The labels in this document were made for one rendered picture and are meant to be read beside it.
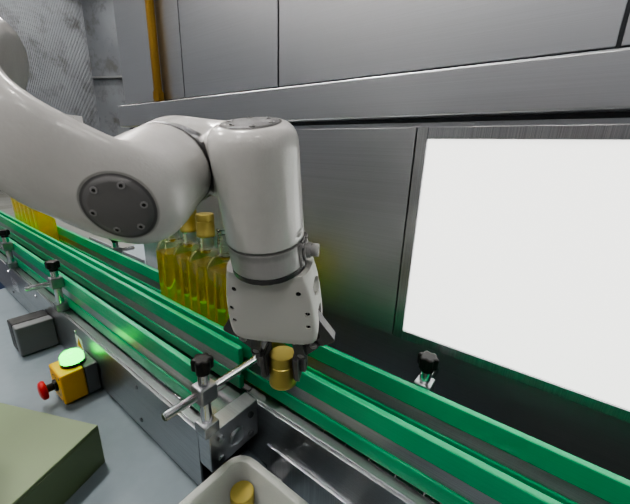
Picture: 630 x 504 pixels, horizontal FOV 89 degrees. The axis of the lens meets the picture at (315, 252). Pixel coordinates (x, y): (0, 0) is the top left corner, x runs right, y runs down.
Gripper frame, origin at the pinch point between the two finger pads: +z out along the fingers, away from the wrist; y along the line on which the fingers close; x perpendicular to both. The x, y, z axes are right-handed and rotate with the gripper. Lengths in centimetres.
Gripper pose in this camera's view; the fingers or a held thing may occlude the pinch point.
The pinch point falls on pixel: (282, 359)
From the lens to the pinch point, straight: 43.5
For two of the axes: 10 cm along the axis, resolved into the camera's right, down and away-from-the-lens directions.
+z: 0.3, 8.5, 5.3
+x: -1.6, 5.3, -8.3
